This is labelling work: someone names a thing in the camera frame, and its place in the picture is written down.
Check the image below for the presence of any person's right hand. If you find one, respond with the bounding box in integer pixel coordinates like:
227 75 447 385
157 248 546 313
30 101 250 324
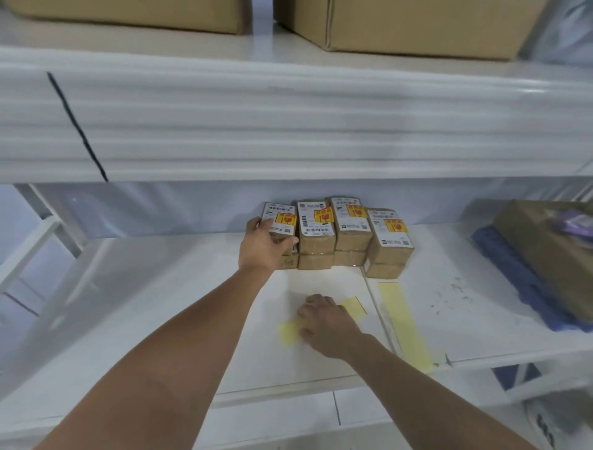
295 293 382 363

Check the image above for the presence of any person's left hand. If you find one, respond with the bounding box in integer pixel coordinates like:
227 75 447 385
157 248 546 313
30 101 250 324
237 216 301 275

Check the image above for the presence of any yellow red sticker strip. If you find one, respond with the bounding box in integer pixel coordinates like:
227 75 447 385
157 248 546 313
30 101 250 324
277 296 367 347
377 280 436 374

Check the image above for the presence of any white metal shelf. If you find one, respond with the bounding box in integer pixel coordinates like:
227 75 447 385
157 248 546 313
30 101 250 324
0 0 593 450

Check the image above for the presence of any person's right forearm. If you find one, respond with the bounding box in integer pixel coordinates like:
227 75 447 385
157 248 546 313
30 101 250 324
350 338 540 450

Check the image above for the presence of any person's left forearm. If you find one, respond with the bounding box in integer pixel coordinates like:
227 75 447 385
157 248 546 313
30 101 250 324
35 266 274 450

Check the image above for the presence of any blue plastic pallet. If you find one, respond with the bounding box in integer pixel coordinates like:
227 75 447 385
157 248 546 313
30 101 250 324
471 224 593 333

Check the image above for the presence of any blue plastic crate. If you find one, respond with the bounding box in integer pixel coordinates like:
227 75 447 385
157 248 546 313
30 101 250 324
490 363 543 390

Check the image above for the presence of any large brown carton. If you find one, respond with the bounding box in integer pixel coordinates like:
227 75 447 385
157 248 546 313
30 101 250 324
273 0 550 61
493 199 593 323
0 0 253 36

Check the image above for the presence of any purple plastic packet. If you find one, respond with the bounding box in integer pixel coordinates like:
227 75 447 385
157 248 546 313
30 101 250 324
546 209 593 240

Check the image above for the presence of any clear plastic wrap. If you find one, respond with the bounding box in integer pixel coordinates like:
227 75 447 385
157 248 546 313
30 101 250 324
523 0 593 66

